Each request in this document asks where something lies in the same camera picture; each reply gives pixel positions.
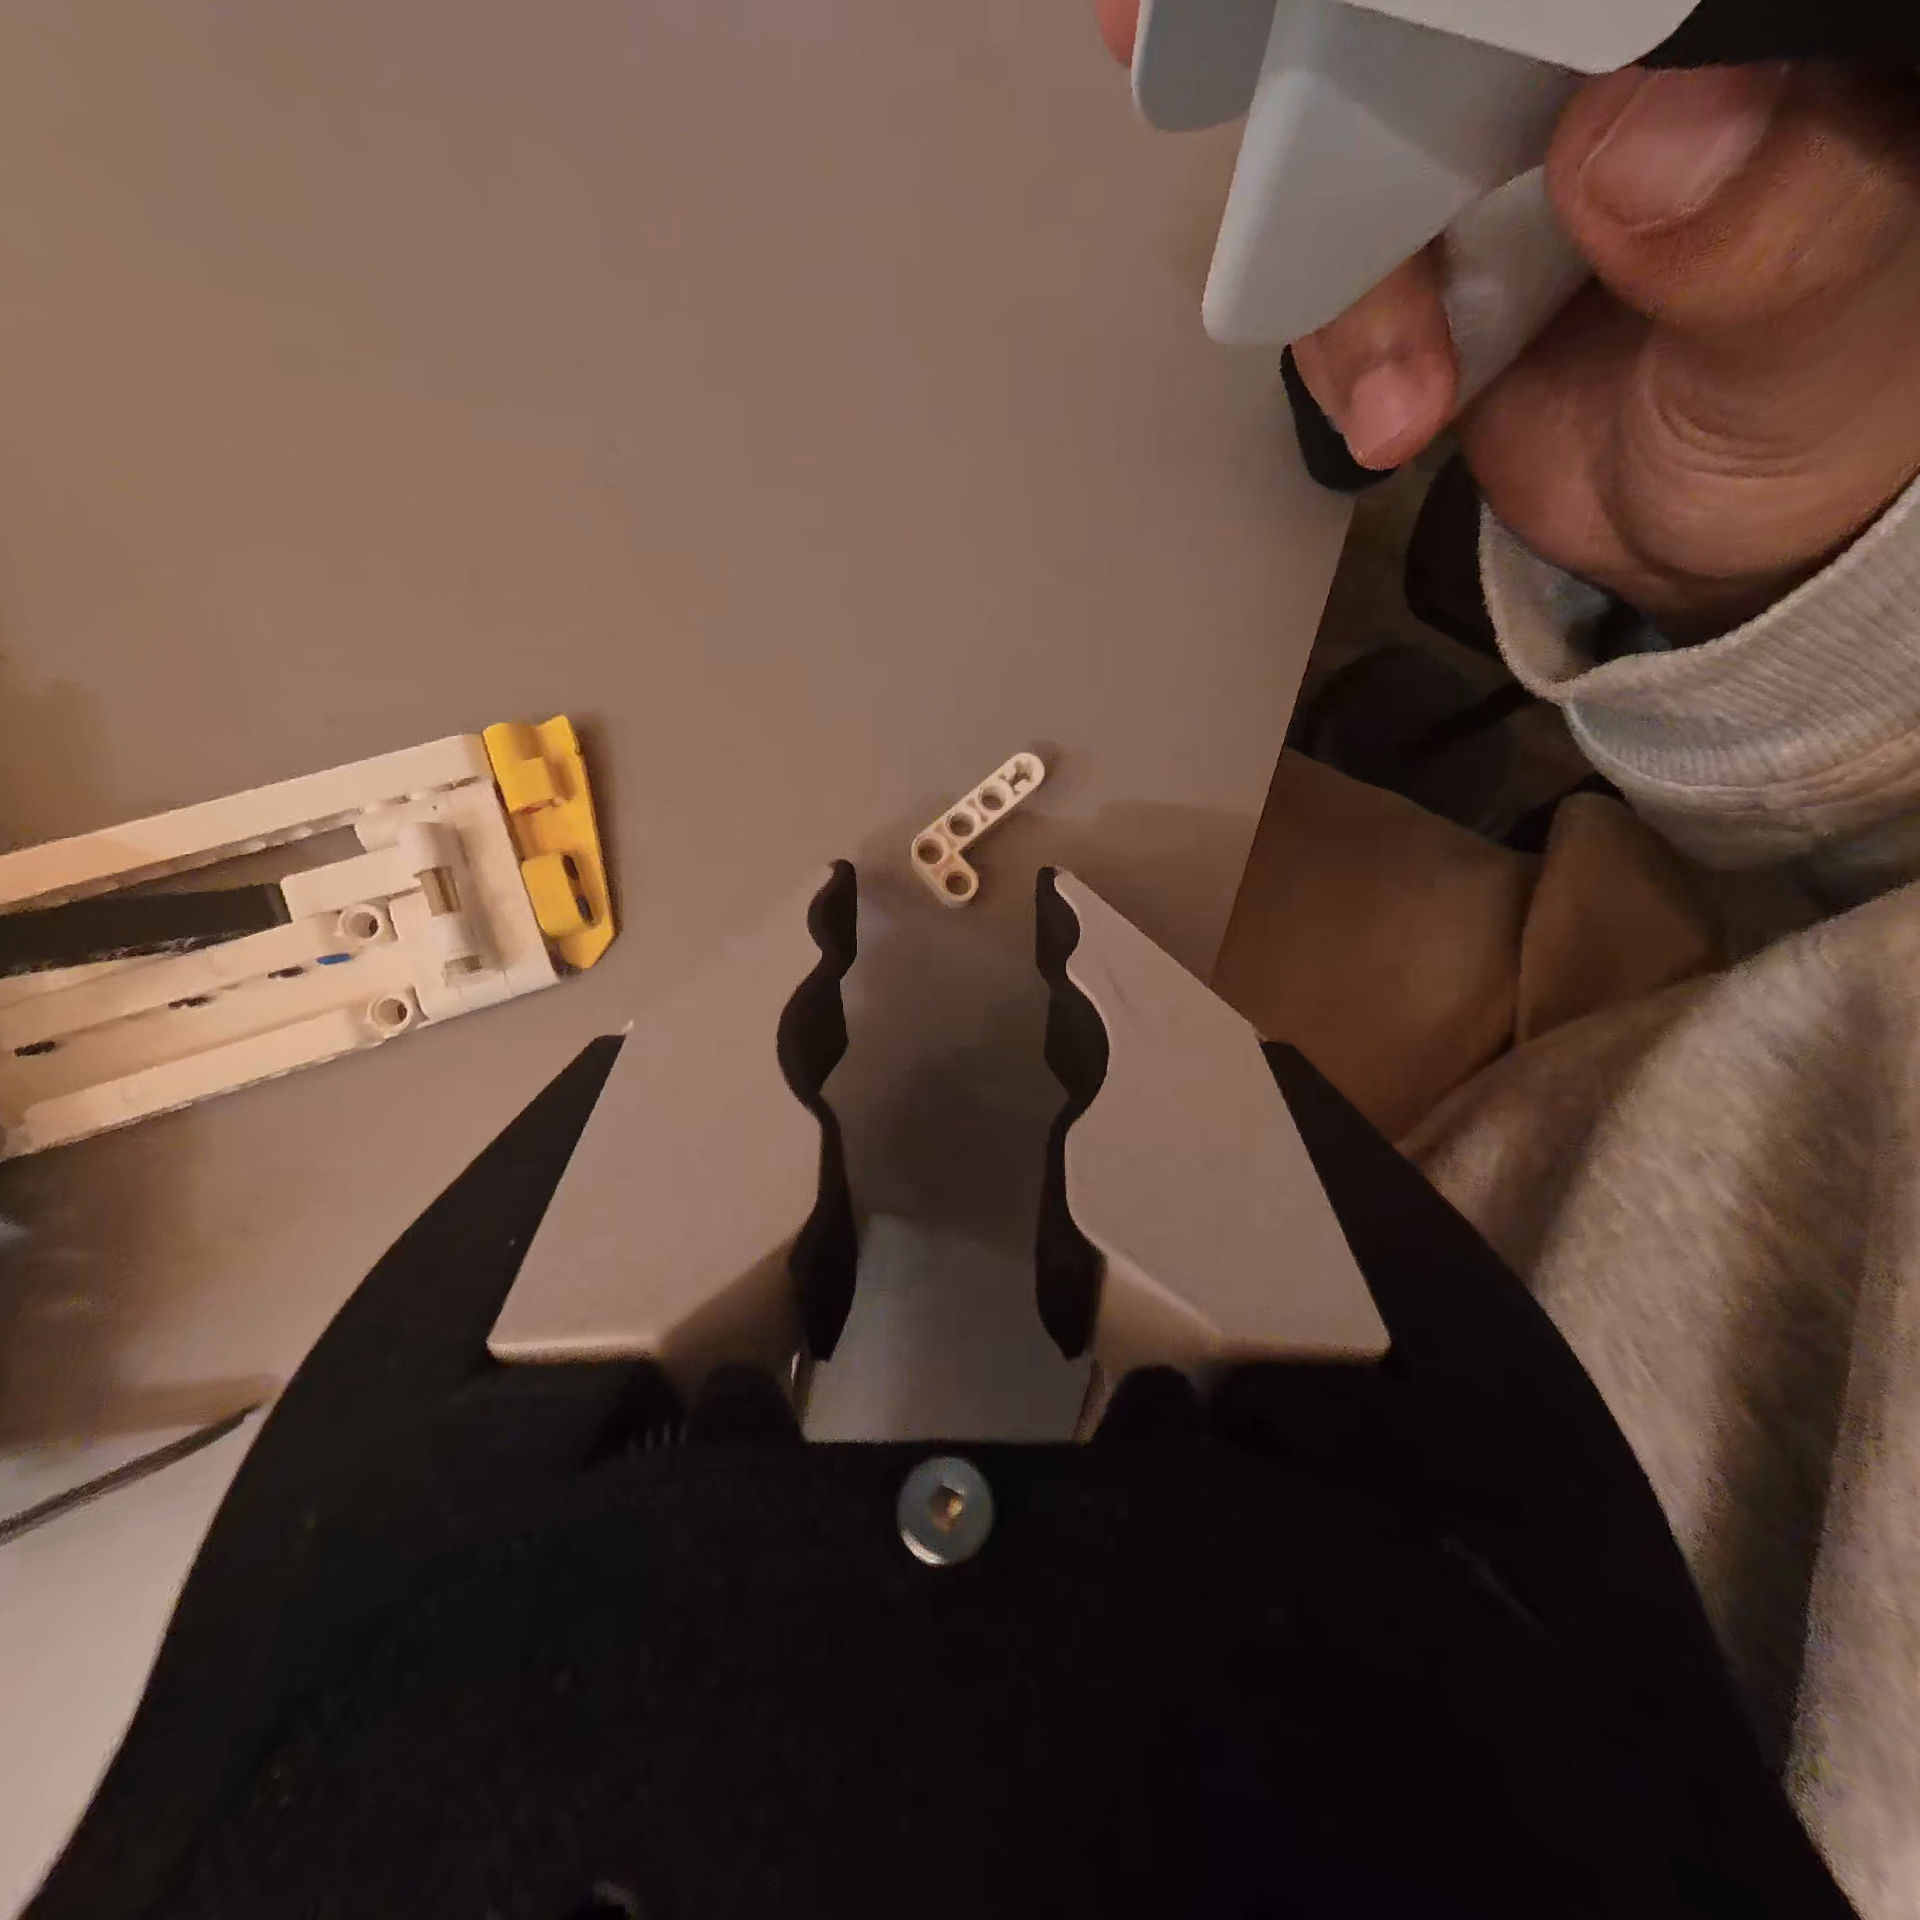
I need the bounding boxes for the person's tan pants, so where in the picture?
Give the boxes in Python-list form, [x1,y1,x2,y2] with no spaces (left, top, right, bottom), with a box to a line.
[1212,748,1720,1151]

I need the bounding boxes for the person's right forearm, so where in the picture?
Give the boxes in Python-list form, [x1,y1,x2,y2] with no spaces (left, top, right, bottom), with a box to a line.
[1478,471,1920,913]

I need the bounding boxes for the person's right hand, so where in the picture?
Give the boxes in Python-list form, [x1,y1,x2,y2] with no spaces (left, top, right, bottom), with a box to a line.
[1096,0,1920,607]

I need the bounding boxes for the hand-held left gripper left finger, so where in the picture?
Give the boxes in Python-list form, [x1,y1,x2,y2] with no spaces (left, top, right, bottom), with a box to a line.
[487,860,860,1369]

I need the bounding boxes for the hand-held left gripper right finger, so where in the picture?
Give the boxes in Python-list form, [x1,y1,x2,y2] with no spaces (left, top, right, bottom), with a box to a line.
[1031,864,1393,1396]

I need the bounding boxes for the white angled lego beam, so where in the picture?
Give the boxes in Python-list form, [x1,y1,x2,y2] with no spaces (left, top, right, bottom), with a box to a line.
[910,751,1049,913]

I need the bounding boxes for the white paper sheet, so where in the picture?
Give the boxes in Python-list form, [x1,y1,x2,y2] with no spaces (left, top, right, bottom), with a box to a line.
[0,1411,265,1920]

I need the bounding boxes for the white and yellow lego assembly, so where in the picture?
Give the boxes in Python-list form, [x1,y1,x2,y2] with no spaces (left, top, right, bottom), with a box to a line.
[0,716,619,1162]

